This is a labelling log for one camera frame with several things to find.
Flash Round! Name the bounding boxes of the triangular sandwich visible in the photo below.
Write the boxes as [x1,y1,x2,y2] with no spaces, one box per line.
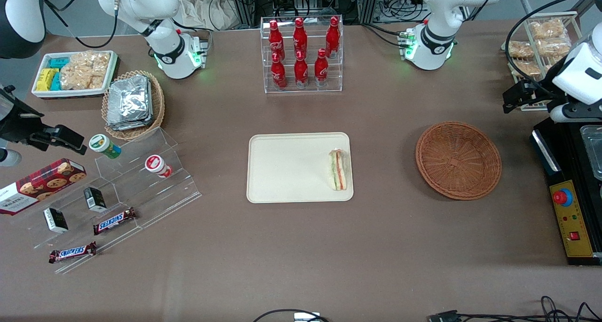
[328,148,352,191]

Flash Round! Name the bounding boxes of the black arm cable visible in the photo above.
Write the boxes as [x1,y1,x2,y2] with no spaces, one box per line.
[506,0,591,92]
[43,0,118,49]

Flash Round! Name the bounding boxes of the brown Snickers bar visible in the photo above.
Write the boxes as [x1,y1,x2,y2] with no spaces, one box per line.
[49,241,97,264]
[93,207,137,236]

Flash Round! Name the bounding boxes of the clear acrylic bottle rack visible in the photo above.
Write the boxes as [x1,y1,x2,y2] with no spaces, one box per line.
[260,16,344,94]

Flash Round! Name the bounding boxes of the black appliance with yellow panel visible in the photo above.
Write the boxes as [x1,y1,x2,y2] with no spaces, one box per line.
[530,118,602,266]

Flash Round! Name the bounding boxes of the beige rectangular serving tray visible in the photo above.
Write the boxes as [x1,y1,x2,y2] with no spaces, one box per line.
[247,132,354,204]

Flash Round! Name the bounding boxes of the white wire rack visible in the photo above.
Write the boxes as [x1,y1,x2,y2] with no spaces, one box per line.
[501,11,584,112]

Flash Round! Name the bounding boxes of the black looped table cable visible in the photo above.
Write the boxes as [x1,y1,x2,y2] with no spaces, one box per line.
[253,308,330,322]

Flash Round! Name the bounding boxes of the steel pan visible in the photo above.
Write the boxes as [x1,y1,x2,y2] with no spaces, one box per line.
[580,125,602,181]

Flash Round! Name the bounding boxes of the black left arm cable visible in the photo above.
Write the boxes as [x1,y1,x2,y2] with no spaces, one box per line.
[506,0,591,92]

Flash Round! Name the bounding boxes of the red cola bottle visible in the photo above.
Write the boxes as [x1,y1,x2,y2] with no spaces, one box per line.
[314,48,329,86]
[294,51,309,88]
[269,20,285,62]
[293,17,308,59]
[326,16,341,58]
[271,53,286,90]

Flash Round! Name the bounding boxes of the silver foil packet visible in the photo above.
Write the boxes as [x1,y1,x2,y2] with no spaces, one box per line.
[106,115,154,131]
[107,75,152,124]

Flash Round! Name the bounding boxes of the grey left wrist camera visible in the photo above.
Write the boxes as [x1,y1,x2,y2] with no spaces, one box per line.
[549,101,602,124]

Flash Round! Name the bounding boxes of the small black box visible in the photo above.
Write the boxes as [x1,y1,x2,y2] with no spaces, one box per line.
[43,207,69,234]
[84,187,107,213]

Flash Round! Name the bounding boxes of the black background cable bundle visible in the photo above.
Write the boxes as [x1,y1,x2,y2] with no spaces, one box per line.
[376,0,429,23]

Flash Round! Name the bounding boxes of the oval wicker basket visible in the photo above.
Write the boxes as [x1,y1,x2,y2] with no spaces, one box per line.
[102,70,166,141]

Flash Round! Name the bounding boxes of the white rectangular snack tray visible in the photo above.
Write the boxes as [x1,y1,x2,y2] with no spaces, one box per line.
[32,50,118,99]

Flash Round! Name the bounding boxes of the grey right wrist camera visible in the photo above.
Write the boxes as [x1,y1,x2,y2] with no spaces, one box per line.
[0,148,22,167]

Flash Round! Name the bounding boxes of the red lidded snack cup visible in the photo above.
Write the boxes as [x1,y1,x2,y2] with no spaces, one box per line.
[145,155,173,178]

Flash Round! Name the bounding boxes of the red tartan cookie box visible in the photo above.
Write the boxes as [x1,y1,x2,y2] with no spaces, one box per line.
[0,158,87,215]

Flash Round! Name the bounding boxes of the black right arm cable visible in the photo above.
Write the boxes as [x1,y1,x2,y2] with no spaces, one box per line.
[43,0,118,49]

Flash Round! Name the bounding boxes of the round brown wicker basket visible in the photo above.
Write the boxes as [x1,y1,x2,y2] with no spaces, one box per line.
[415,121,502,201]

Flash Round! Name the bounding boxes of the clear bag of crackers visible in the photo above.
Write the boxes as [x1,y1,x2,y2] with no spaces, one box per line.
[529,19,567,39]
[509,60,541,77]
[507,41,534,59]
[536,38,572,57]

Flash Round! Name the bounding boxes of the clear acrylic step display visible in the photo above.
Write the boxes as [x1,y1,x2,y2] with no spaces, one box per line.
[28,127,203,275]

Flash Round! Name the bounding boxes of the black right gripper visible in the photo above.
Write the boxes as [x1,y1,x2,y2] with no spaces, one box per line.
[0,87,88,155]

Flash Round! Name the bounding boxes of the clear rice cracker bag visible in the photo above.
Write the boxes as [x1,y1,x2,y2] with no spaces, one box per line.
[71,51,111,77]
[60,64,106,90]

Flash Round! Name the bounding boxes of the yellow snack packet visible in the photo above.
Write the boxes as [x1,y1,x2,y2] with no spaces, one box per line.
[37,68,56,91]

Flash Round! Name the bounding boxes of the black tangled cables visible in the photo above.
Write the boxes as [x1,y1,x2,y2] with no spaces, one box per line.
[459,296,602,322]

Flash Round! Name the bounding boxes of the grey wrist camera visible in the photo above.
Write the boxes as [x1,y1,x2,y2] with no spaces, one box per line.
[0,148,22,167]
[549,101,602,124]

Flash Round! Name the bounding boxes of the crumpled beige cloth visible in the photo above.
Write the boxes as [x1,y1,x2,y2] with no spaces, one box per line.
[176,0,241,31]

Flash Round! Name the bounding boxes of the green lidded snack cup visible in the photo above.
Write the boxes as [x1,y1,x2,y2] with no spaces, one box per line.
[89,134,121,159]

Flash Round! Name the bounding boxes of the black left base cables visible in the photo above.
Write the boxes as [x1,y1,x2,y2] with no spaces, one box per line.
[361,21,411,48]

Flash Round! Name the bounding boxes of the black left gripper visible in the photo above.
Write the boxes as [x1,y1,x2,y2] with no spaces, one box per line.
[502,56,572,114]

